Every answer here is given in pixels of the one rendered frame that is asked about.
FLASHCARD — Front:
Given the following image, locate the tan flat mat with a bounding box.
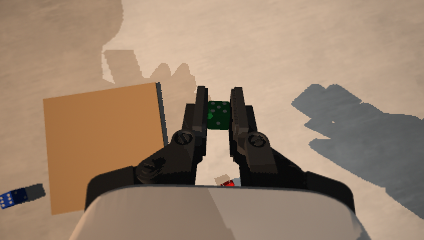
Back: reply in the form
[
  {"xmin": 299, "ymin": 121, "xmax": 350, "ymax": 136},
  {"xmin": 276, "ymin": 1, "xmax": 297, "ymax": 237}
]
[{"xmin": 43, "ymin": 82, "xmax": 165, "ymax": 215}]

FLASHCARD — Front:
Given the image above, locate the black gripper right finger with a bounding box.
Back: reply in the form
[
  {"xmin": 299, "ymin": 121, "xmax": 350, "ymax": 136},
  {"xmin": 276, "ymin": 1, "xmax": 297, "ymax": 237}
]
[{"xmin": 228, "ymin": 87, "xmax": 356, "ymax": 215}]

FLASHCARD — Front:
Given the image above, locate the red die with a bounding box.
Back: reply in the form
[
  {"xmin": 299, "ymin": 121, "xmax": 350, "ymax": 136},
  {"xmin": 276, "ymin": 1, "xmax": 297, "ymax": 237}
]
[{"xmin": 220, "ymin": 180, "xmax": 235, "ymax": 186}]

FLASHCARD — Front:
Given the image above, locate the dark blue die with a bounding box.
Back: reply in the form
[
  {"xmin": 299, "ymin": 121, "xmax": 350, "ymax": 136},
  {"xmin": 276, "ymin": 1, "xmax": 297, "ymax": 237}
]
[{"xmin": 0, "ymin": 187, "xmax": 28, "ymax": 209}]

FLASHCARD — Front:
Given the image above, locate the green die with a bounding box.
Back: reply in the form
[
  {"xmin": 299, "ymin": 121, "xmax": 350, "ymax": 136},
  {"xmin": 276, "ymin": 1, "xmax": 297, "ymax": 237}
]
[{"xmin": 207, "ymin": 101, "xmax": 230, "ymax": 130}]

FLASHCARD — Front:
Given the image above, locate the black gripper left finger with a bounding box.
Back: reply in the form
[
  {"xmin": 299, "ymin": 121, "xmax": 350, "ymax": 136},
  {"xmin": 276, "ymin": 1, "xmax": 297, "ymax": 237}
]
[{"xmin": 84, "ymin": 86, "xmax": 208, "ymax": 213}]

